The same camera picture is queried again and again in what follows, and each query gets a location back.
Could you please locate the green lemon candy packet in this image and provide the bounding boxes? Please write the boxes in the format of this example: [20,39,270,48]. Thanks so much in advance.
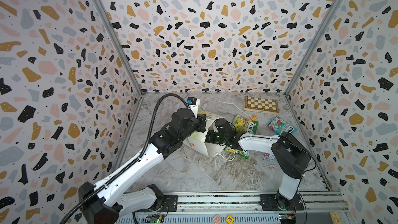
[232,115,259,134]

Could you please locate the white paper gift bag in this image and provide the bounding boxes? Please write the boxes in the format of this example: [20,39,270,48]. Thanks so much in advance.
[183,111,225,158]

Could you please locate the green apple tea candy packet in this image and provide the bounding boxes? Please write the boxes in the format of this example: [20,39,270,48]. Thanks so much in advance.
[224,147,249,160]

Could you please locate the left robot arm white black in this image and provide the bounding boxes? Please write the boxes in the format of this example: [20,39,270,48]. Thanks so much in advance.
[79,108,206,224]

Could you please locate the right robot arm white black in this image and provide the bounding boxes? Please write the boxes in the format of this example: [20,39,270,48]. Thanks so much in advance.
[205,118,313,210]

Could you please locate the wooden folding chess board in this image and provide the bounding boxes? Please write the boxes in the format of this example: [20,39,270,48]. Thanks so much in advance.
[244,96,279,115]

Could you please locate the yellow number block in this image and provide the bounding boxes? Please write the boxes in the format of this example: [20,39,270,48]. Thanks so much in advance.
[226,215,235,224]

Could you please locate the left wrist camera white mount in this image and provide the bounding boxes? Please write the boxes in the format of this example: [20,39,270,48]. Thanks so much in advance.
[187,96,200,118]

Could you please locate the black corrugated cable conduit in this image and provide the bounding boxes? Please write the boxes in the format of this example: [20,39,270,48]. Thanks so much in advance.
[58,93,190,224]

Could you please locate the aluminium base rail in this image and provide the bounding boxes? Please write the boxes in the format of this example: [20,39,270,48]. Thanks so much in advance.
[83,189,343,224]

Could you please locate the wooden block on rail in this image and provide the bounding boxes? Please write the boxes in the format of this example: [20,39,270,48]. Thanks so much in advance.
[330,212,342,224]

